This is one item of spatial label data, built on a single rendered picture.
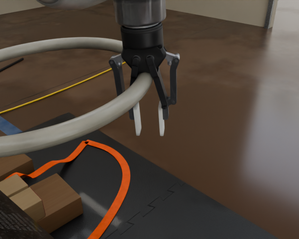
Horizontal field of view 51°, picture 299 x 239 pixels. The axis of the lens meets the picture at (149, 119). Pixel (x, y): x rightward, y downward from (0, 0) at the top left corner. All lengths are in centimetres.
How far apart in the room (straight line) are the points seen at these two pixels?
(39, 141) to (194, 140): 177
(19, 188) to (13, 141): 111
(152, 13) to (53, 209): 120
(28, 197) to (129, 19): 112
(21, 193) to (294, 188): 142
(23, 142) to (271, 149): 190
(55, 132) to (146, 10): 24
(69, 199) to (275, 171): 119
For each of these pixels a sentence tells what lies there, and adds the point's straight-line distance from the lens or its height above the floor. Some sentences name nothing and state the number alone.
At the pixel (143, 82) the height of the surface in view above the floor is 100.
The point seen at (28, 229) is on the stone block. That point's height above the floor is 69.
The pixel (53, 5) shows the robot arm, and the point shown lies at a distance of 38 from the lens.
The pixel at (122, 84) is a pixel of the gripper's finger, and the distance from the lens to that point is 63.
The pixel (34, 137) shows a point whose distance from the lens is 48.
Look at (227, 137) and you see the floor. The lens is 225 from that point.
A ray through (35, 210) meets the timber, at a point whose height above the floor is 19.
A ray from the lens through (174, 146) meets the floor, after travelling 211.
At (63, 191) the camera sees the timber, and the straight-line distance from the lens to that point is 165.
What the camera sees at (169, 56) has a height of 104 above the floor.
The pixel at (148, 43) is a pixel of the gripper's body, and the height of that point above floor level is 107.
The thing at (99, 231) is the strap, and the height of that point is 2.
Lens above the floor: 124
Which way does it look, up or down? 31 degrees down
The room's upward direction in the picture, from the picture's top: straight up
